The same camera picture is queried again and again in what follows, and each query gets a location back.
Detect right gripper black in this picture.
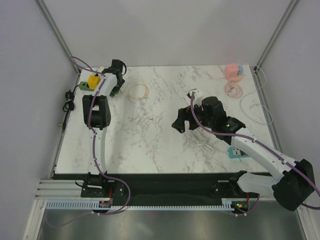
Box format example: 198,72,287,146
172,100,215,133

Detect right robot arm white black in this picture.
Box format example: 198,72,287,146
171,89,320,211

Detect blue plug adapter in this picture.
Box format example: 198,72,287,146
237,65,244,76

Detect yellow cube socket adapter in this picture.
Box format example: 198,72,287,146
87,74,101,90

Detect teal power strip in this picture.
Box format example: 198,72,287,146
227,147,250,159

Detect yellow charger cable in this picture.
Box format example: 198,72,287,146
124,78,150,101

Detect white slotted cable duct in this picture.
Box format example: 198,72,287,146
45,199,246,211

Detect light blue thin cable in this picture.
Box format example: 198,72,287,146
239,63,274,126

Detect green power strip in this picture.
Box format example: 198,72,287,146
78,81,94,92

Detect black power strip cord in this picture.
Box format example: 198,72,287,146
62,84,81,131

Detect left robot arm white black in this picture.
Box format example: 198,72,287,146
81,59,127,198

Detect white coiled power cord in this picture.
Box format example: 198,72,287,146
186,126,230,155

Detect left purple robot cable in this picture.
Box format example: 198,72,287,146
69,56,137,216

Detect pink cube socket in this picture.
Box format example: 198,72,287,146
224,63,239,80

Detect pink coiled cable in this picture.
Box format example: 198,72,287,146
223,75,244,99

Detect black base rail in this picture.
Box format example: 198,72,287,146
53,172,258,206

